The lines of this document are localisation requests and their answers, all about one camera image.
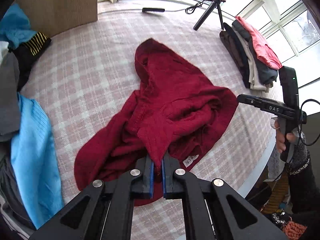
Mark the dark folded garment stack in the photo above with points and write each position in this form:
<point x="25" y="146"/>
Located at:
<point x="231" y="42"/>

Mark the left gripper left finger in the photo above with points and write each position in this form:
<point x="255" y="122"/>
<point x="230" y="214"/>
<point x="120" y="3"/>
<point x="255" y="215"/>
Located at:
<point x="104" y="209"/>

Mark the black garment yellow stripes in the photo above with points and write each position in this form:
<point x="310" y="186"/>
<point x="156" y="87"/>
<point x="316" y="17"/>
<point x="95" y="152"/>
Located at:
<point x="27" y="53"/>

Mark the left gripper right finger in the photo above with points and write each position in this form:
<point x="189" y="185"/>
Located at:
<point x="212" y="209"/>

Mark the large wooden board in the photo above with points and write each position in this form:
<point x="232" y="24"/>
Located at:
<point x="56" y="16"/>

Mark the black patterned sleeve forearm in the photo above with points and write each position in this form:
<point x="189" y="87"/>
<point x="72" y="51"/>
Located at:
<point x="303" y="189"/>

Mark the red knit sweater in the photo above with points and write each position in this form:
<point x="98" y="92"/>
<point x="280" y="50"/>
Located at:
<point x="176" y="110"/>

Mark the dark grey garment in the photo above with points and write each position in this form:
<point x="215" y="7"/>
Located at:
<point x="10" y="110"/>

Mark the person right hand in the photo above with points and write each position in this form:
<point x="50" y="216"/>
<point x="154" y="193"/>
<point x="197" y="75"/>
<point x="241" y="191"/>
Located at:
<point x="280" y="138"/>

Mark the black inline cable remote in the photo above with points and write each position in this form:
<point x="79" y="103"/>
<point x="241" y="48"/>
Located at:
<point x="144" y="10"/>

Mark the pink folded garment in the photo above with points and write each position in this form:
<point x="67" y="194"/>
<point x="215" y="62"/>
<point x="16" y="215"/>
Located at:
<point x="264" y="53"/>

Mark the beige folded garment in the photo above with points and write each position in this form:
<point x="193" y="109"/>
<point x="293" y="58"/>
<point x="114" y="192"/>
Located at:
<point x="254" y="81"/>

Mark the pink plaid table cloth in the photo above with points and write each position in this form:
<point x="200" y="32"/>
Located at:
<point x="88" y="72"/>

